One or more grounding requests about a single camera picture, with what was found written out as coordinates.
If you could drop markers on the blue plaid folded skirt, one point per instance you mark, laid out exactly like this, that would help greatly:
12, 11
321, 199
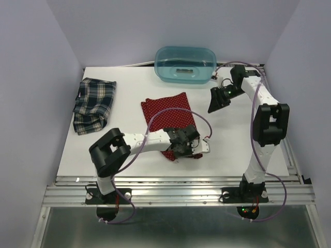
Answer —
93, 105

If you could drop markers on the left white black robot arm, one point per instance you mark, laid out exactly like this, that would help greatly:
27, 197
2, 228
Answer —
110, 152

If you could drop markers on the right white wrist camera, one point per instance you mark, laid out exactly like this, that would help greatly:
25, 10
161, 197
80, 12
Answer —
218, 79

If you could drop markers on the red polka dot skirt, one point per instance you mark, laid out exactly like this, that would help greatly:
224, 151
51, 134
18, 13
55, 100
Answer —
173, 117

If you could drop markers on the aluminium rail frame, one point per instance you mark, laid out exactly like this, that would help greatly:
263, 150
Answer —
177, 203

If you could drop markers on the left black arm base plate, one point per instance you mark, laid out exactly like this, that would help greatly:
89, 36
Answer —
107, 206

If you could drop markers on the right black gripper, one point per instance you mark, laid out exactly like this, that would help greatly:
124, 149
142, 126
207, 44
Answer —
215, 104

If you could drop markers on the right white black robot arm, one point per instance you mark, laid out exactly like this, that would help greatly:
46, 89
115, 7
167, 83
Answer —
268, 125

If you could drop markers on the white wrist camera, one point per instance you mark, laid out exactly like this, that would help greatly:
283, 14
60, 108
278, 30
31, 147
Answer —
218, 79
203, 146

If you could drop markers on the teal plastic tub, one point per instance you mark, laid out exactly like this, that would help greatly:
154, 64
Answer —
188, 65

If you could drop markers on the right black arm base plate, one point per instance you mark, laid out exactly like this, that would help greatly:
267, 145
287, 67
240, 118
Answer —
248, 196

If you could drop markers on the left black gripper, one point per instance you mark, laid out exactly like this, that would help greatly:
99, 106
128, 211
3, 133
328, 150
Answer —
190, 152

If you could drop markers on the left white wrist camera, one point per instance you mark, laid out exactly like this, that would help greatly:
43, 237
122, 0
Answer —
203, 146

